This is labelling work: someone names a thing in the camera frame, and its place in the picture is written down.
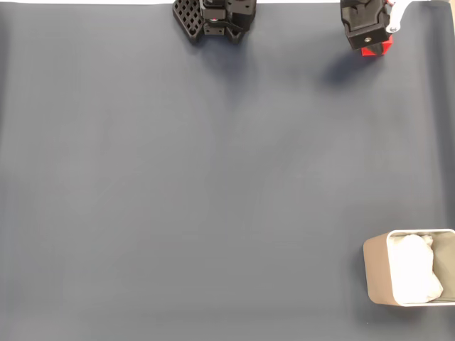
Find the beige box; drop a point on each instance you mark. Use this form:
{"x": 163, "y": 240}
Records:
{"x": 376, "y": 273}

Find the white crumpled tissue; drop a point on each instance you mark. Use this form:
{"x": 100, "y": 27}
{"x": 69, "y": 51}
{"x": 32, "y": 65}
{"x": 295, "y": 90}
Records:
{"x": 412, "y": 270}

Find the red cube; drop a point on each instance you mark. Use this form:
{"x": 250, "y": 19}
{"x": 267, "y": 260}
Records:
{"x": 388, "y": 47}

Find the white camera board with mount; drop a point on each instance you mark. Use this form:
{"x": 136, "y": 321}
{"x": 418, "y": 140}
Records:
{"x": 396, "y": 14}

